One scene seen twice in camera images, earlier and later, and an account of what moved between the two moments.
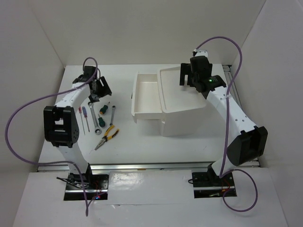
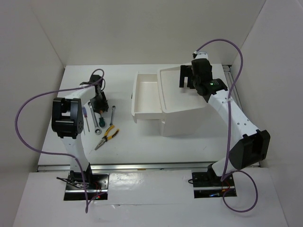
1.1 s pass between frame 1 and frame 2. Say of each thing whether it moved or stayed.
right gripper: stayed
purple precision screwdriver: stayed
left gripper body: moved
